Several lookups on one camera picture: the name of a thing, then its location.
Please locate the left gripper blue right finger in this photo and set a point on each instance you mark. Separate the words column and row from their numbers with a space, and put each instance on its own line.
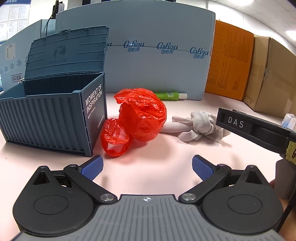
column 212, row 176

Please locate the wall notice poster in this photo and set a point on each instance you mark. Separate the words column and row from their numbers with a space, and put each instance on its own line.
column 14, row 18

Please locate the large blue-grey Cobou carton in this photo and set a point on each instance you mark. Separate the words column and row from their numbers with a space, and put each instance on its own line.
column 158, row 45

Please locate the black power adapter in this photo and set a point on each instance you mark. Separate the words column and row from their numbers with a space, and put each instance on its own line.
column 58, row 7

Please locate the grey cloth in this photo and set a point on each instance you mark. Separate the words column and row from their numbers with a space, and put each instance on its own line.
column 199, row 124

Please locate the red plastic bag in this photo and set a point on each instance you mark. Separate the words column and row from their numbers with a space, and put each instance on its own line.
column 141, row 117

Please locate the green tube white cap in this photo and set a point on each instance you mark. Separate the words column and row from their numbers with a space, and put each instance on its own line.
column 171, row 96

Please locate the clear box blue items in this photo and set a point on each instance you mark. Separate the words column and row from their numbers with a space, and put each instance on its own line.
column 289, row 121

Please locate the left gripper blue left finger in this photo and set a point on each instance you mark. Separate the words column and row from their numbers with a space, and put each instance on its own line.
column 82, row 177

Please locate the blue container storage box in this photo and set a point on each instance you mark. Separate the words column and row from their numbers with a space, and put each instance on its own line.
column 61, row 103

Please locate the brown cardboard box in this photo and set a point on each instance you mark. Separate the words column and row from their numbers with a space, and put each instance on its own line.
column 271, row 83

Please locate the orange cardboard box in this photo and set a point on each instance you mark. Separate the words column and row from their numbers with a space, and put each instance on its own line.
column 230, row 61

